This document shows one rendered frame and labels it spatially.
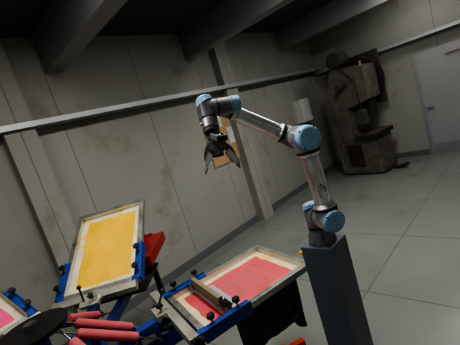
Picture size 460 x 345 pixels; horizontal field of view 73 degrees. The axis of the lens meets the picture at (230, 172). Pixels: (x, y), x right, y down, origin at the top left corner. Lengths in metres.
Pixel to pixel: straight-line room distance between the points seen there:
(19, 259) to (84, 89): 2.13
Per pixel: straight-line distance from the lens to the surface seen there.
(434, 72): 7.79
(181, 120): 5.11
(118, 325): 1.96
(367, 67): 7.19
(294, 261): 2.14
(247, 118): 1.53
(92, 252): 2.70
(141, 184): 4.57
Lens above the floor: 1.96
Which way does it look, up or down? 9 degrees down
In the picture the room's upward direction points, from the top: 17 degrees counter-clockwise
